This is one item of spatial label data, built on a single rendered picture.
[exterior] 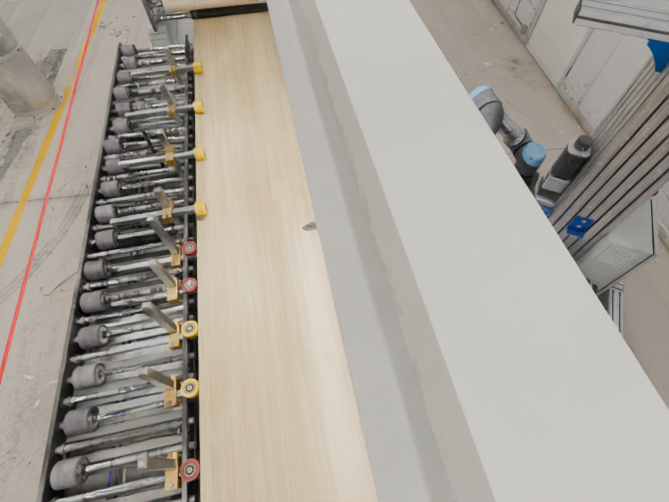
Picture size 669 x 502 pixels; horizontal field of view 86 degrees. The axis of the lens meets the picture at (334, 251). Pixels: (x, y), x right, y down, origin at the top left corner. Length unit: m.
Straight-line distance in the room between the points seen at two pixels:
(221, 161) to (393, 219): 2.36
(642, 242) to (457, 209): 1.95
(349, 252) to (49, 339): 3.25
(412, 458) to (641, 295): 3.53
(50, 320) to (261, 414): 2.18
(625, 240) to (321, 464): 1.64
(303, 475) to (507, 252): 1.58
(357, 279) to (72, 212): 3.85
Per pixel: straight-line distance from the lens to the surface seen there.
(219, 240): 2.12
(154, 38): 4.09
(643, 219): 2.21
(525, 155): 2.16
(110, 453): 2.11
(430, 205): 0.18
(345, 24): 0.30
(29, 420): 3.30
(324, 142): 0.33
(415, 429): 0.22
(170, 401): 1.89
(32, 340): 3.52
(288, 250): 2.00
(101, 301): 2.28
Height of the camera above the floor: 2.60
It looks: 59 degrees down
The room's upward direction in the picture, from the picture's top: 1 degrees counter-clockwise
